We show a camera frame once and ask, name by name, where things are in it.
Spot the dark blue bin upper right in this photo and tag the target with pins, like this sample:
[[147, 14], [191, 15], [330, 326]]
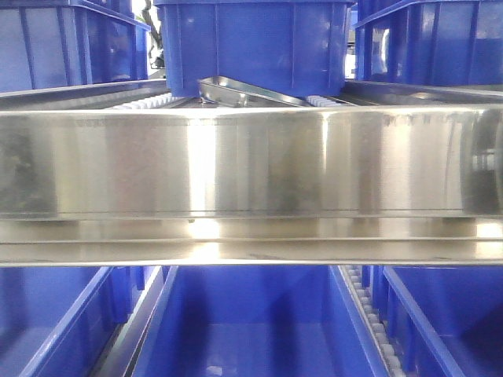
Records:
[[430, 43]]

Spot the stainless steel shelf front rail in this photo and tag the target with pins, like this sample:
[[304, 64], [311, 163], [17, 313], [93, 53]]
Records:
[[198, 186]]

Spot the white roller track upper right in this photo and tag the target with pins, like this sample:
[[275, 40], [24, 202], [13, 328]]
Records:
[[326, 102]]

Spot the white roller track upper left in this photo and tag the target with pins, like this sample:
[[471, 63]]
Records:
[[154, 102]]

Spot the dark blue bin upper middle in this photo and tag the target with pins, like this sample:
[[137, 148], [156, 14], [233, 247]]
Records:
[[293, 47]]

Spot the white roller track lower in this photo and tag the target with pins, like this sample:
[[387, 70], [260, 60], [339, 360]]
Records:
[[352, 277]]

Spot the steel divider rail upper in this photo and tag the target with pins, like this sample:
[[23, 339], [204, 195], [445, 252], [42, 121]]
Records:
[[236, 94]]

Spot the dark blue bin lower middle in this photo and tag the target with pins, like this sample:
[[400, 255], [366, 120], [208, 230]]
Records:
[[257, 320]]

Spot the steel divider rail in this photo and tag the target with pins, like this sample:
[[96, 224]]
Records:
[[236, 94], [121, 354]]

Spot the dark blue bin upper left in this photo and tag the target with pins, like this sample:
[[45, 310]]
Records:
[[46, 44]]

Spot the white roller track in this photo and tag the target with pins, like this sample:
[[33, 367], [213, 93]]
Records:
[[352, 277], [154, 102], [326, 102]]

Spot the dark blue bin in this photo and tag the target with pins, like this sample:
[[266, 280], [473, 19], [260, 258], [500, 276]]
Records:
[[441, 321], [58, 321], [293, 47], [257, 320], [46, 44], [430, 43]]

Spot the dark blue bin lower left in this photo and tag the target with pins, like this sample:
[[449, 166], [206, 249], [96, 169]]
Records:
[[58, 321]]

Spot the steel divider rail lower left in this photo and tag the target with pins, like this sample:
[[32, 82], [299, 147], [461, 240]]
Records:
[[121, 354]]

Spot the dark blue bin lower right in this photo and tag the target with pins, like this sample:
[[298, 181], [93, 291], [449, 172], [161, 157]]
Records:
[[441, 321]]

